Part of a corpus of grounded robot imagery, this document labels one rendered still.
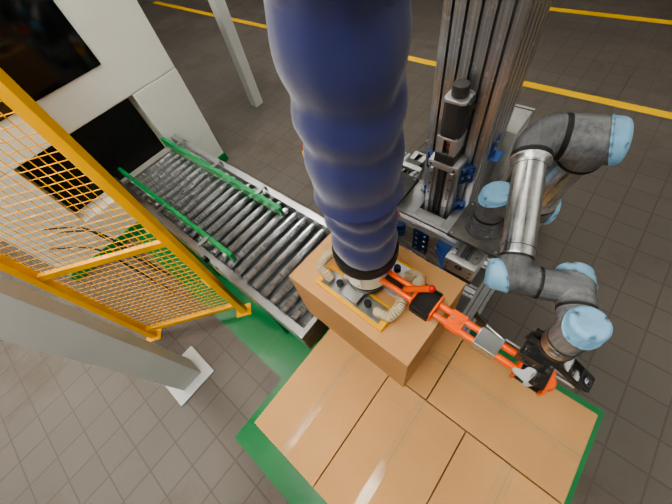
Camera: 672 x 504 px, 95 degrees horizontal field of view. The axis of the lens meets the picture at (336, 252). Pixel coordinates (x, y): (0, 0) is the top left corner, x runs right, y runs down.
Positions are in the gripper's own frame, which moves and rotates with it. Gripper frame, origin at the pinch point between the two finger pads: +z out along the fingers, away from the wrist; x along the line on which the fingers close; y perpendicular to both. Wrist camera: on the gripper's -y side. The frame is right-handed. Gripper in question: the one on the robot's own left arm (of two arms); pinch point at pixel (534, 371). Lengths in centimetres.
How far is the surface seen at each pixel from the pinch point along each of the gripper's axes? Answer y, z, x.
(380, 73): 48, -74, 4
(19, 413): 241, 120, 203
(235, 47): 373, 43, -155
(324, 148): 56, -62, 11
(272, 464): 70, 121, 94
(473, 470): -10, 66, 25
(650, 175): -27, 117, -257
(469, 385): 7, 66, -4
